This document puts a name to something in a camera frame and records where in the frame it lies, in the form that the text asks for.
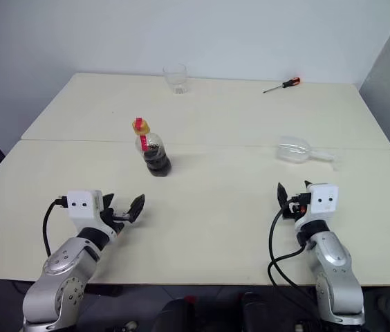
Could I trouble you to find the clear wine glass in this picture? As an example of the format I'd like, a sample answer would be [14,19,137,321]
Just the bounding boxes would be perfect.
[275,135,344,172]

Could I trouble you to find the yellow bottle cap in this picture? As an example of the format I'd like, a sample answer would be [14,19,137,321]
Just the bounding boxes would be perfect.
[132,117,151,136]

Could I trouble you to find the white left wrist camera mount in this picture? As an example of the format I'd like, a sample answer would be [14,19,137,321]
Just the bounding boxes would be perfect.
[66,189,104,231]

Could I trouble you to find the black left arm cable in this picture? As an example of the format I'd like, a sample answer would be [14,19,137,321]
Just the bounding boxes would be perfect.
[42,196,70,257]

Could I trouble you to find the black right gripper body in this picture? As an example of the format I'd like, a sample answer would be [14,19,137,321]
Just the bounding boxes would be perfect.
[282,191,312,221]

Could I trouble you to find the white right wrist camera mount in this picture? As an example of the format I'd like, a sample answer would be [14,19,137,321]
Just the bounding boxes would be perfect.
[293,183,340,233]

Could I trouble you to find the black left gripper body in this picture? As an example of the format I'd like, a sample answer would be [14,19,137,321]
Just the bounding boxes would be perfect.
[99,206,131,240]

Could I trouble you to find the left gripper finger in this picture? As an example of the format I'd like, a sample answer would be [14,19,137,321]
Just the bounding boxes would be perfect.
[102,192,115,212]
[127,193,147,224]

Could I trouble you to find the red and black screwdriver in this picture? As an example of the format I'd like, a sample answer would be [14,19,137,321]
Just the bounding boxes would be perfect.
[262,77,301,95]

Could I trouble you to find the cola bottle with red label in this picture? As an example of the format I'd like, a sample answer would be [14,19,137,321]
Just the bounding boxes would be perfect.
[134,128,174,178]

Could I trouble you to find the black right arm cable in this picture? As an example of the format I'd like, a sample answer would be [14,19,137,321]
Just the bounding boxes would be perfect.
[267,206,317,295]

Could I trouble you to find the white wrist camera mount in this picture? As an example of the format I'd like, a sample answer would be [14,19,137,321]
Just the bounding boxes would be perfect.
[66,189,104,231]
[293,183,340,233]

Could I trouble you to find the clear tumbler glass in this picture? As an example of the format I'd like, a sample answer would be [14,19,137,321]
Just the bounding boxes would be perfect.
[162,63,189,95]

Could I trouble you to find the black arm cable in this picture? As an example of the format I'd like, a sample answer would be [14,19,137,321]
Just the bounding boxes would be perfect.
[42,196,70,257]
[267,206,317,295]

